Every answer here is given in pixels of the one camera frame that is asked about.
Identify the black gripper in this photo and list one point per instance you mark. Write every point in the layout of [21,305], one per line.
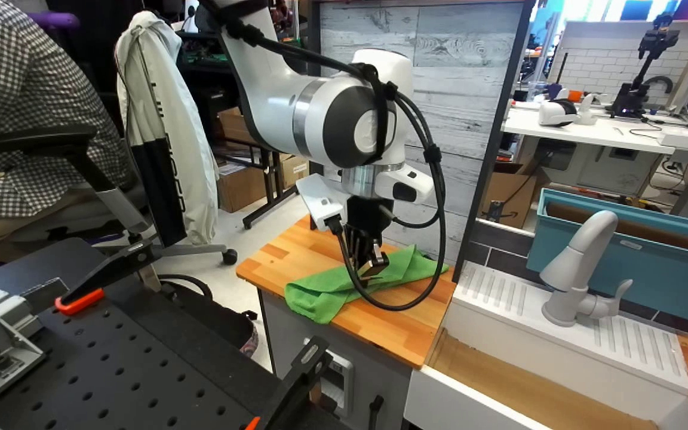
[370,218]

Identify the green towel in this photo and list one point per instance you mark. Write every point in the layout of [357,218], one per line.
[322,296]

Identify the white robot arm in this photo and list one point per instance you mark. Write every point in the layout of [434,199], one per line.
[344,116]

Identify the wooden counter cabinet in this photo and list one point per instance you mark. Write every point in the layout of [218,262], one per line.
[382,347]

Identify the cardboard box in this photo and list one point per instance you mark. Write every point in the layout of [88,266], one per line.
[239,188]

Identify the white work table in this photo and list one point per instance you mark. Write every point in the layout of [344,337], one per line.
[602,155]

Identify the grey toy faucet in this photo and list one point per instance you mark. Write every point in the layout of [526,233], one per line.
[571,268]

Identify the black office chair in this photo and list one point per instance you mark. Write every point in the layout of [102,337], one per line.
[168,210]

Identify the grey wood backdrop panel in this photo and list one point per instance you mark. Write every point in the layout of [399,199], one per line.
[463,57]

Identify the white jacket on chair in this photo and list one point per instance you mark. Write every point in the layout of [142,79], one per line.
[157,106]

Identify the white toy sink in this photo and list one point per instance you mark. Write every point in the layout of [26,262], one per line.
[618,362]

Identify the teal storage bin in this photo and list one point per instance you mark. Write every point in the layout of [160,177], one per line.
[648,247]

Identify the person in checkered shirt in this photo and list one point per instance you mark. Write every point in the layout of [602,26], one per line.
[42,88]

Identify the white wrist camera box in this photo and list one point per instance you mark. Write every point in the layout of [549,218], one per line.
[325,196]

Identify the orange handled clamp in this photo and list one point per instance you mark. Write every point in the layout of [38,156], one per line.
[92,291]

